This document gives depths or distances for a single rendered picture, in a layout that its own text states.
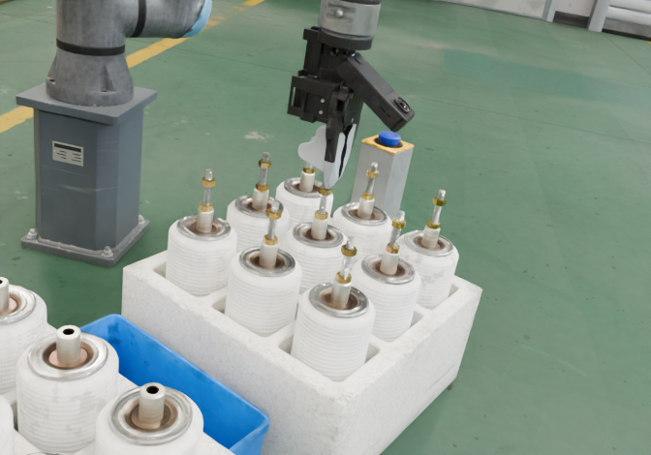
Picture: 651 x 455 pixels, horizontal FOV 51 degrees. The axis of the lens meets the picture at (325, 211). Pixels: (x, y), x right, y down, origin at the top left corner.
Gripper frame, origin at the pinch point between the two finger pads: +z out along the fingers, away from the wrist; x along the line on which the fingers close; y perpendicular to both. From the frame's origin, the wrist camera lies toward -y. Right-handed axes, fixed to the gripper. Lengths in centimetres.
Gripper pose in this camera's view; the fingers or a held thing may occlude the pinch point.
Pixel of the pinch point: (335, 179)
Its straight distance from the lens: 96.3
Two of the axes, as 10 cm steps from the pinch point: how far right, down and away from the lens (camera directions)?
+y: -9.1, -3.0, 2.9
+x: -3.8, 3.4, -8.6
